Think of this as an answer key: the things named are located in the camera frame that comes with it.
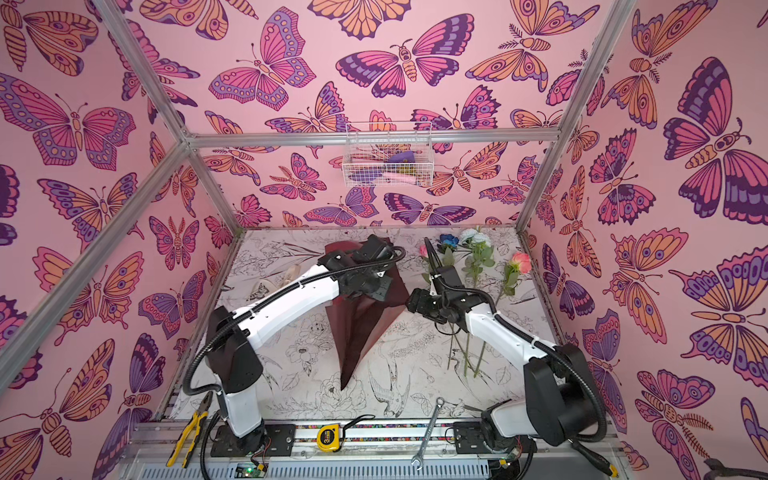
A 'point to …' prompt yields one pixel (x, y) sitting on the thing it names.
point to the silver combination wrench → (419, 458)
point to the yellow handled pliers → (195, 421)
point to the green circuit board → (251, 470)
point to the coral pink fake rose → (521, 264)
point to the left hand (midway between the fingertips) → (386, 283)
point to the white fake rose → (476, 244)
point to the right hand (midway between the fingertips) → (414, 301)
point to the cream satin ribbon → (263, 287)
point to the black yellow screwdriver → (595, 460)
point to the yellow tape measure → (328, 437)
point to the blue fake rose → (448, 243)
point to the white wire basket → (394, 154)
